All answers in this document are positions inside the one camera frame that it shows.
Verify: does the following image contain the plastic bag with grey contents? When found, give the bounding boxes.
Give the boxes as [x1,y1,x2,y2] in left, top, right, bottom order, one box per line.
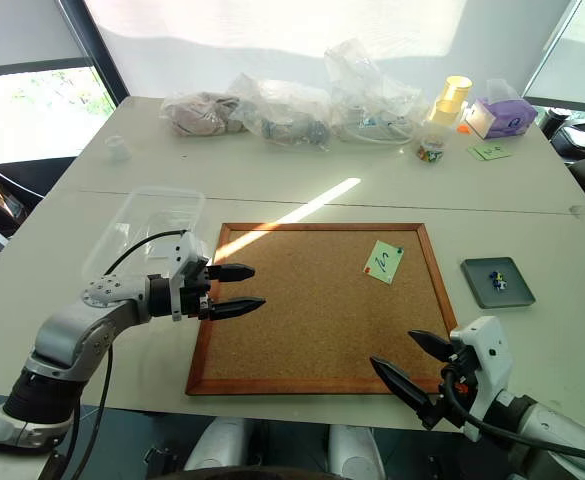
[228,73,334,152]

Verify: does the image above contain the yellow cups stack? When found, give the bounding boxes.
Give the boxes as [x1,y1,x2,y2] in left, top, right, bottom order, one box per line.
[426,75,474,133]

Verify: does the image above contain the wood-framed cork board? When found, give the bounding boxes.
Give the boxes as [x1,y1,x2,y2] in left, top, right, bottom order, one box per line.
[185,222,459,397]

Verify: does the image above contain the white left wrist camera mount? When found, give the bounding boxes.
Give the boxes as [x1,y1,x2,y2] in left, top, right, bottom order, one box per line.
[164,231,211,322]

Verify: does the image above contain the white rounded robot leg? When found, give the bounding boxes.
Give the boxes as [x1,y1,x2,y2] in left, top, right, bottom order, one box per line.
[327,423,389,480]
[183,416,249,474]

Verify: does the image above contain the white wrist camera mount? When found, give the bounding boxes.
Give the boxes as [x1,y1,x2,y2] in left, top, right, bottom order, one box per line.
[164,231,211,322]
[449,315,515,442]

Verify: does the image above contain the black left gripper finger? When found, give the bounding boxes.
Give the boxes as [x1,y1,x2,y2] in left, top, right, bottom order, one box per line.
[208,297,267,322]
[206,262,257,284]

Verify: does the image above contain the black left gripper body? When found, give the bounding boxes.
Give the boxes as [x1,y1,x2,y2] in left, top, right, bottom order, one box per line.
[179,260,214,322]

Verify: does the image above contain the purple tissue box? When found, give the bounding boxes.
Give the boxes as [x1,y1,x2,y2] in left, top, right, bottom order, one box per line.
[463,78,540,141]

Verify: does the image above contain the green note with blue writing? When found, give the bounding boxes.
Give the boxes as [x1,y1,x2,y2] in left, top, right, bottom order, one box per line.
[362,240,406,286]

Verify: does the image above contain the tall clear plastic bag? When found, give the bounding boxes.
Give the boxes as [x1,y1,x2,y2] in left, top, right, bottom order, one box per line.
[323,39,430,147]

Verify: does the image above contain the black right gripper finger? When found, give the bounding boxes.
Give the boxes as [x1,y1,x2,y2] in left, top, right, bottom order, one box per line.
[369,355,431,417]
[407,328,456,363]

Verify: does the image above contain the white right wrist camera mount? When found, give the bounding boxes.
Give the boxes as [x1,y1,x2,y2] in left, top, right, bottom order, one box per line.
[449,315,515,442]

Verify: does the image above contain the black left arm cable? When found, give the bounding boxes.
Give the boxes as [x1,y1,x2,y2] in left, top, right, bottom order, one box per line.
[69,228,192,480]

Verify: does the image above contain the green note with dark writing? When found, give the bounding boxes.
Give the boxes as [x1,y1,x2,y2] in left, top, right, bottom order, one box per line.
[467,142,514,163]

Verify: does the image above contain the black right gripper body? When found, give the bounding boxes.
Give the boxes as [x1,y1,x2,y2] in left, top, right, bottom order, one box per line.
[418,346,479,432]

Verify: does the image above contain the plastic bag with pink contents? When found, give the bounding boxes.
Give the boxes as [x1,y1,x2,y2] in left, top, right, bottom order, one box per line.
[159,89,249,138]

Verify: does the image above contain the dark furniture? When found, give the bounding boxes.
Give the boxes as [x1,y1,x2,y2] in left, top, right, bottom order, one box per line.
[0,156,79,267]

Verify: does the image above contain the grey square tray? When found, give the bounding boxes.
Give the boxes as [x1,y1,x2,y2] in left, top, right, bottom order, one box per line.
[460,256,538,310]

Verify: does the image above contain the small clear plastic cup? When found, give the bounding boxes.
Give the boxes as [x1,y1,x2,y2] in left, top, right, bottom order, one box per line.
[105,134,133,163]

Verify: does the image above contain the black chair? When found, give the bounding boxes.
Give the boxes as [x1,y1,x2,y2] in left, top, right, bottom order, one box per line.
[538,106,585,166]

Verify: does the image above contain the clear plastic container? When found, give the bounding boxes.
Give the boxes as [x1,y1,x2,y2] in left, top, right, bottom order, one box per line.
[82,186,208,282]

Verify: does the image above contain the white cord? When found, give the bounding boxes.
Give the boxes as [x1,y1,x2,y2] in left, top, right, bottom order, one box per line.
[341,119,416,148]

